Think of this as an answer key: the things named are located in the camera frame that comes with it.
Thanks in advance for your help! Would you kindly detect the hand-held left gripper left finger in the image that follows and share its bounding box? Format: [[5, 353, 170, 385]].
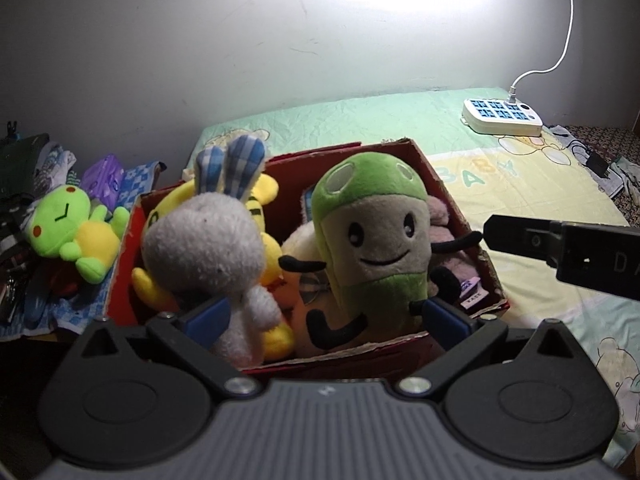
[[77, 296, 262, 396]]

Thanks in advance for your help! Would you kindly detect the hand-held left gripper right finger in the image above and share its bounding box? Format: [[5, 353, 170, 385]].
[[394, 295, 577, 397]]

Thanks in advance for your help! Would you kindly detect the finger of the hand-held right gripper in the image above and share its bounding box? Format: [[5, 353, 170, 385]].
[[481, 213, 565, 268]]

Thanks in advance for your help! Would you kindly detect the greyish white rabbit plush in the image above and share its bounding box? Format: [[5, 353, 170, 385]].
[[141, 135, 283, 368]]

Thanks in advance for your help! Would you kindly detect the mauve bear plush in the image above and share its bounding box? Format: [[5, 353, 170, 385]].
[[425, 195, 490, 311]]

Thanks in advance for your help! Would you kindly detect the red cardboard box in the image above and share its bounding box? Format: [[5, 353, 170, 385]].
[[102, 137, 512, 382]]

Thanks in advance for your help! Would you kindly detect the yellow tiger plush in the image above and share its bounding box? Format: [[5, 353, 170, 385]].
[[131, 172, 297, 362]]

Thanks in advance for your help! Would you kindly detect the green bean plush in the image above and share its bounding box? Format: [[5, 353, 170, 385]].
[[278, 152, 484, 359]]

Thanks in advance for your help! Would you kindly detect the white printed cloth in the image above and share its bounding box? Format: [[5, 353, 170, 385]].
[[597, 156, 640, 199]]

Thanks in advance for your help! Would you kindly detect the dark patterned blanket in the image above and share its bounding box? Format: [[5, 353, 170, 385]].
[[549, 124, 640, 223]]

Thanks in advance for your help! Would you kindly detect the green frog plush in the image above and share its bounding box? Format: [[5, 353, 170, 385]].
[[25, 184, 131, 283]]

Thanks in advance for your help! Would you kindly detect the purple plastic pack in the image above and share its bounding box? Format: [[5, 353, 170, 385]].
[[81, 155, 126, 209]]

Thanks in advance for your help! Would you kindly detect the dark clutter pile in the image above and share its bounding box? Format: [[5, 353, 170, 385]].
[[0, 205, 53, 332]]

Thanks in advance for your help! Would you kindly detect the printed pastel bed sheet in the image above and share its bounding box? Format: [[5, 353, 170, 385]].
[[182, 85, 640, 463]]

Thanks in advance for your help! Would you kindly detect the pile of folded clothes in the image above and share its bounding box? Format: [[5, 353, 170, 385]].
[[0, 132, 77, 211]]

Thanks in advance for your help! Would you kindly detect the white power cable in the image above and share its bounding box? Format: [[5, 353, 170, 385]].
[[507, 0, 574, 103]]

